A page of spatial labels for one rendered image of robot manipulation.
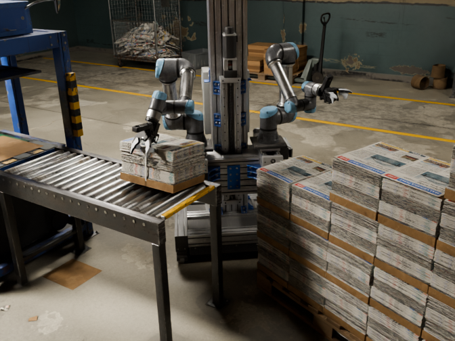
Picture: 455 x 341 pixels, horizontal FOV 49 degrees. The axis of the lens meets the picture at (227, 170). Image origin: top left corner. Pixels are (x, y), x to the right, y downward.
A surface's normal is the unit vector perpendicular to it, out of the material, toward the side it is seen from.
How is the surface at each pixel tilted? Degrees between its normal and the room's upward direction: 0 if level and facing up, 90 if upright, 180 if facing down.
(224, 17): 90
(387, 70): 90
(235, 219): 0
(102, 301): 0
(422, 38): 90
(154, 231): 90
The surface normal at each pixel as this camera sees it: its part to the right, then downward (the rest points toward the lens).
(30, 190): -0.54, 0.33
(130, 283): -0.02, -0.93
